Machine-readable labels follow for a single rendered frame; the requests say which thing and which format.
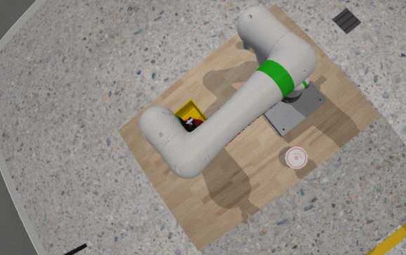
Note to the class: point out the yellow square tray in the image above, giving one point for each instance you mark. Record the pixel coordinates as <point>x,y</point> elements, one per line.
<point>190,109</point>

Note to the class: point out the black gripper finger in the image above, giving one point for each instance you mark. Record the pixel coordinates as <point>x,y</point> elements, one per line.
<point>191,121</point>

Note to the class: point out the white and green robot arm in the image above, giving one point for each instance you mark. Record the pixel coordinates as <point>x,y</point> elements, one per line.
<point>286,61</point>

